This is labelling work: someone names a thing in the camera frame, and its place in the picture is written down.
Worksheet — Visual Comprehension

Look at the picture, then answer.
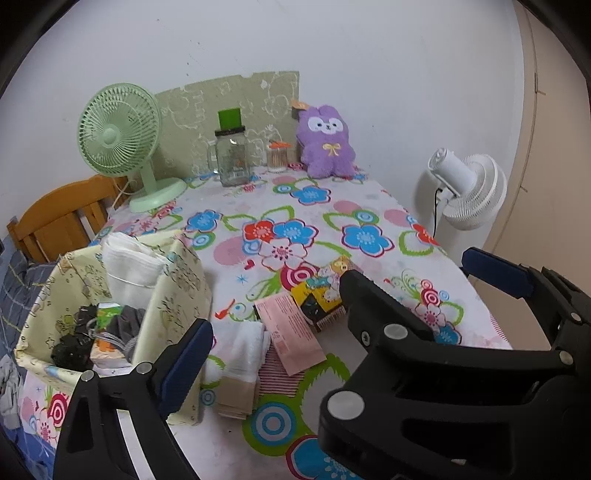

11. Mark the white standing fan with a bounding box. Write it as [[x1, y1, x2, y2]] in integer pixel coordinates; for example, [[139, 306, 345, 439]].
[[413, 148, 508, 259]]

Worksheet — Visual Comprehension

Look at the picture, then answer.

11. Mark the purple plush bunny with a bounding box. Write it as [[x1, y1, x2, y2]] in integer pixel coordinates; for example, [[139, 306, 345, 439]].
[[292, 102, 357, 180]]

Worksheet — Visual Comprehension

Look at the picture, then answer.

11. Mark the blue checked bed sheet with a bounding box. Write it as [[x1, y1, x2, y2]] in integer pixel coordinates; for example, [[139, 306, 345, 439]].
[[0, 415, 51, 480]]

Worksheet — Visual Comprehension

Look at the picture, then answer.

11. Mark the floral tablecloth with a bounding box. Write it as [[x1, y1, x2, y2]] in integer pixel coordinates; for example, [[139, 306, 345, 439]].
[[21, 159, 513, 480]]

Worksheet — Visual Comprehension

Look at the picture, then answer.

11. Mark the crumpled white cloth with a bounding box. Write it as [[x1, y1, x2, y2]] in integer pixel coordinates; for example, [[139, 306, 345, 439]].
[[0, 355, 21, 416]]

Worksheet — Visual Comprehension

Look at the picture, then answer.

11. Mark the green and orange packet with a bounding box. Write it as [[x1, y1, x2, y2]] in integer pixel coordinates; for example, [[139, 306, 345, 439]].
[[90, 302, 134, 370]]

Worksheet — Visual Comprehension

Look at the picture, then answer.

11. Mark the pink packet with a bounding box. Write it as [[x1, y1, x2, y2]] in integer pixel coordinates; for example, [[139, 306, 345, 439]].
[[254, 294, 326, 376]]

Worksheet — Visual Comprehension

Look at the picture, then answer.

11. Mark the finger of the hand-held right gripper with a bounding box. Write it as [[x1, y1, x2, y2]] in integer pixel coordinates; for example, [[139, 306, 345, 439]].
[[318, 269, 561, 480], [462, 248, 591, 370]]

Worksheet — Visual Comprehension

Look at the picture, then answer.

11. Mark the grey plaid pillow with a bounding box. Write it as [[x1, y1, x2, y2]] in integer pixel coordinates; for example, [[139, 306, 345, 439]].
[[0, 249, 58, 342]]

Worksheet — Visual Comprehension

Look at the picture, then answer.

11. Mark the yellow fabric storage box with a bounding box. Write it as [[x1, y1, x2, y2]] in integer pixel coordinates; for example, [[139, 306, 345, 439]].
[[14, 229, 213, 426]]

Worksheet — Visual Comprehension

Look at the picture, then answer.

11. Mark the black fan power cord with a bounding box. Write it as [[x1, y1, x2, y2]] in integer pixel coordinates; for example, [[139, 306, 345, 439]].
[[433, 185, 444, 241]]

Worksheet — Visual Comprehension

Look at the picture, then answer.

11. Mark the green patterned board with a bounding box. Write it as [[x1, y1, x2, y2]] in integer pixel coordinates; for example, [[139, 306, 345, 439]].
[[154, 70, 300, 178]]

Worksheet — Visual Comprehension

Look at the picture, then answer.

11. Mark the green desk fan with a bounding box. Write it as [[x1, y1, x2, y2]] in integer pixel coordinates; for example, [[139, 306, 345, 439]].
[[78, 82, 188, 213]]

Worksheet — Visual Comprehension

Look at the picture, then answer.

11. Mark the green fan power cord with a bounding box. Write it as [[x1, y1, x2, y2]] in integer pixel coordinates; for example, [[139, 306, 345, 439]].
[[108, 178, 134, 210]]

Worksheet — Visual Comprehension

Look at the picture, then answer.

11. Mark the cotton swab container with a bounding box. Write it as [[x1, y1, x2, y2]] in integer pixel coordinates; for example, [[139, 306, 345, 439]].
[[266, 141, 291, 174]]

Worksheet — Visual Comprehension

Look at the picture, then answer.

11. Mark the red striped cloth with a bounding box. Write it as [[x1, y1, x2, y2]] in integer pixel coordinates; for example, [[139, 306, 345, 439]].
[[257, 344, 308, 397]]

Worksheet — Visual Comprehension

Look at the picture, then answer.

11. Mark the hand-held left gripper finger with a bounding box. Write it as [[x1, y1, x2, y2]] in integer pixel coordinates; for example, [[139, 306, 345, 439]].
[[53, 318, 214, 480]]

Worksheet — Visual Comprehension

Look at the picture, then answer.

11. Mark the glass jar with green lid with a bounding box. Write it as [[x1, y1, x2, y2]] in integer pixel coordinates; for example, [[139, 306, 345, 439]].
[[206, 107, 254, 186]]

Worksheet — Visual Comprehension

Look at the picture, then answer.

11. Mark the yellow cartoon packet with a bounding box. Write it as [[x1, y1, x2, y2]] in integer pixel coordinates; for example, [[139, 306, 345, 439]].
[[290, 256, 365, 333]]

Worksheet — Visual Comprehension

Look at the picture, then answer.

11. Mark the white and beige towel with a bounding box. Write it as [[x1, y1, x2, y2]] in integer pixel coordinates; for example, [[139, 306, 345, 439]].
[[203, 320, 272, 420]]

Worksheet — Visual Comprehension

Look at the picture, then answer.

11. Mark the wooden headboard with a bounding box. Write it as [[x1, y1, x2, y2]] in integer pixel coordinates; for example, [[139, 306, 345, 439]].
[[7, 174, 132, 264]]

